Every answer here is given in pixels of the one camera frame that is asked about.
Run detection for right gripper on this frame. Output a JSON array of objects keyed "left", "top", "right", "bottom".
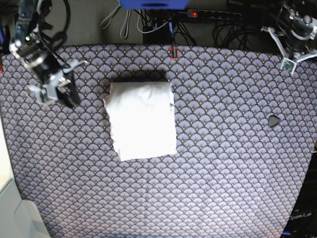
[{"left": 32, "top": 56, "right": 80, "bottom": 109}]

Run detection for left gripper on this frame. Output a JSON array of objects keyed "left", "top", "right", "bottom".
[{"left": 285, "top": 34, "right": 310, "bottom": 56}]

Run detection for white T-shirt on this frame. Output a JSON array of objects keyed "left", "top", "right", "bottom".
[{"left": 104, "top": 81, "right": 177, "bottom": 162}]

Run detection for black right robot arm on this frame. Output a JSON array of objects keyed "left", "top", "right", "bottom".
[{"left": 9, "top": 0, "right": 81, "bottom": 108}]

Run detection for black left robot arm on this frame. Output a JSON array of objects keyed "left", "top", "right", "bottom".
[{"left": 275, "top": 0, "right": 317, "bottom": 59}]

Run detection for black triangular finger pad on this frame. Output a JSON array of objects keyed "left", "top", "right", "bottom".
[{"left": 268, "top": 115, "right": 281, "bottom": 128}]

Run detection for patterned blue table cloth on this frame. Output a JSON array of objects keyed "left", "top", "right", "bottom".
[{"left": 0, "top": 45, "right": 317, "bottom": 238}]

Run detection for black power strip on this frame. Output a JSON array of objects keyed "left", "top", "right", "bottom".
[{"left": 186, "top": 9, "right": 242, "bottom": 21}]

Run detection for red black clamp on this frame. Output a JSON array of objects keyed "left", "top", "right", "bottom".
[{"left": 170, "top": 46, "right": 178, "bottom": 60}]

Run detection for black box with logo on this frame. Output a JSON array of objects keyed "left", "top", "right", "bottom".
[{"left": 281, "top": 152, "right": 317, "bottom": 238}]

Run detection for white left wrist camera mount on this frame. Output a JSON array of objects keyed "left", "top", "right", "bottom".
[{"left": 261, "top": 26, "right": 317, "bottom": 75}]

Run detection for grey looped cable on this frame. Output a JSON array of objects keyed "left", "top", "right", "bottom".
[{"left": 119, "top": 9, "right": 132, "bottom": 39}]

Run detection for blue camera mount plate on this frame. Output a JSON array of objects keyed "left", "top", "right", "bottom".
[{"left": 120, "top": 0, "right": 189, "bottom": 10}]

